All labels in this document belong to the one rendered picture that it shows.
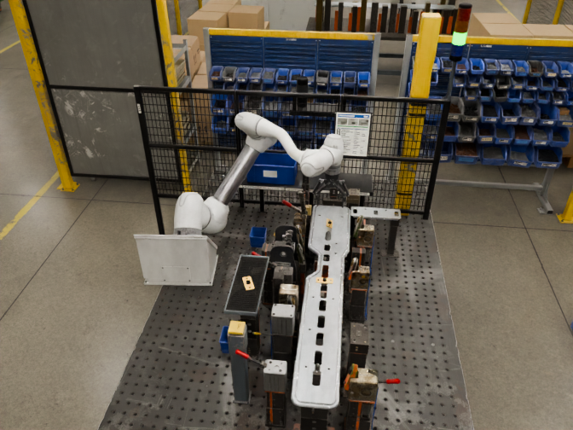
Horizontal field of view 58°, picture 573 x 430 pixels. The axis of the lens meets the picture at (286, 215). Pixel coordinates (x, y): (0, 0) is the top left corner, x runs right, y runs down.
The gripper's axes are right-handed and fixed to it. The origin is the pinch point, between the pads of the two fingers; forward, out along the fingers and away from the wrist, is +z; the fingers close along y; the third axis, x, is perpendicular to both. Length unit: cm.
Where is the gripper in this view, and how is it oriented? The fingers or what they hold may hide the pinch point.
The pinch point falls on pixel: (330, 204)
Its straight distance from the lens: 286.3
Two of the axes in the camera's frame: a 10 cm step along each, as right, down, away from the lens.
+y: 9.9, 0.7, -0.9
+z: 0.0, 8.2, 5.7
